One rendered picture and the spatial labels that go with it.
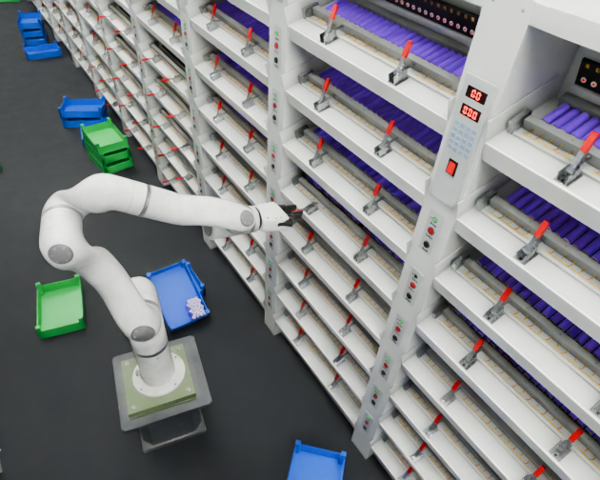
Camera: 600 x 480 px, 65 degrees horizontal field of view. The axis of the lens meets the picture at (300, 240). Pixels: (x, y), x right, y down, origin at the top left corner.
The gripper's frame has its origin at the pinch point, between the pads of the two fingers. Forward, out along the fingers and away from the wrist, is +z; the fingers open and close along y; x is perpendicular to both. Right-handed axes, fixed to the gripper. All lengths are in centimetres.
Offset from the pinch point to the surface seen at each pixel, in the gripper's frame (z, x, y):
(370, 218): 1.8, 17.1, 29.0
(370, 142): -0.8, 36.6, 21.3
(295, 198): 6.9, -1.0, -8.5
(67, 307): -52, -106, -83
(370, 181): 7.1, 23.0, 19.7
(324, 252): 15.5, -17.0, 5.2
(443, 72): -1, 60, 35
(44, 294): -59, -107, -97
